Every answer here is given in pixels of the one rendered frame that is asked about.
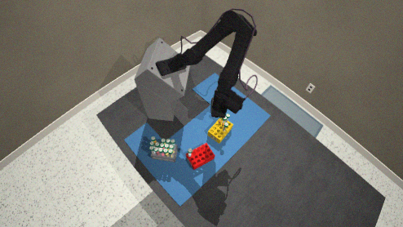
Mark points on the yellow rack with round wells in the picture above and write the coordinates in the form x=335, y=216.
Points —
x=217, y=128

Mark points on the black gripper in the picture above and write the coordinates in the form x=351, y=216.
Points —
x=215, y=110

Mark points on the blue bench mat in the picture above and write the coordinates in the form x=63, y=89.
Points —
x=178, y=178

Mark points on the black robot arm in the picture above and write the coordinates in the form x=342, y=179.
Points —
x=224, y=96

